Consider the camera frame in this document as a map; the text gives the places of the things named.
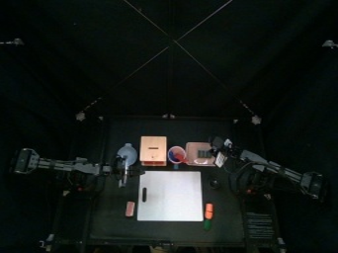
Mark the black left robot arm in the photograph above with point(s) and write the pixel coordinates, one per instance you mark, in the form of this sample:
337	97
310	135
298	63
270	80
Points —
52	163

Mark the small black round object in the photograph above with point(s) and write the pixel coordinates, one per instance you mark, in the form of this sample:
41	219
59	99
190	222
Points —
214	183

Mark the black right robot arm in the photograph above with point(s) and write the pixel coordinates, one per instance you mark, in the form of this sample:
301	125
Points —
281	171

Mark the orange and green toy carrot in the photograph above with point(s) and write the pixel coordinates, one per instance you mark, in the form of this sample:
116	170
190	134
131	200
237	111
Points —
207	213

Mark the red and blue small cup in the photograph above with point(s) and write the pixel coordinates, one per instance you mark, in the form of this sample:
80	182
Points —
176	154

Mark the black toy sushi roll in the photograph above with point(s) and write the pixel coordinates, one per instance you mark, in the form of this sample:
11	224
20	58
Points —
202	153

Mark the white cutting board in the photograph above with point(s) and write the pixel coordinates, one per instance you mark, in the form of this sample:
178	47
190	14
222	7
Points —
171	197

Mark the silver toy knife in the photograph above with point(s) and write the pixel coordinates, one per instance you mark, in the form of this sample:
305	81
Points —
123	180

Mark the pink toy sushi piece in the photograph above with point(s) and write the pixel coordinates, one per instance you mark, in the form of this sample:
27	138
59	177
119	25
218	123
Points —
130	209

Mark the silver frame clamp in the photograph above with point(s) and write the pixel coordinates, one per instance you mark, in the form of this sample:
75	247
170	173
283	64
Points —
16	42
329	43
80	115
255	119
167	115

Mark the wooden box with slot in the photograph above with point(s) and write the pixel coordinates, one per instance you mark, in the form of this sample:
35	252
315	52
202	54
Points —
152	150

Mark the pink square tray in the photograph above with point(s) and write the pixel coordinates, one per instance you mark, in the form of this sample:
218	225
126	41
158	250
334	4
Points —
195	157

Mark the white printed table label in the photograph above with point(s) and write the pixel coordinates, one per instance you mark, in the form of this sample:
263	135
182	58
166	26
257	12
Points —
259	227

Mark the pale blue round plate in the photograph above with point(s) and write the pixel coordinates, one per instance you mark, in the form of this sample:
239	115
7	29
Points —
127	152

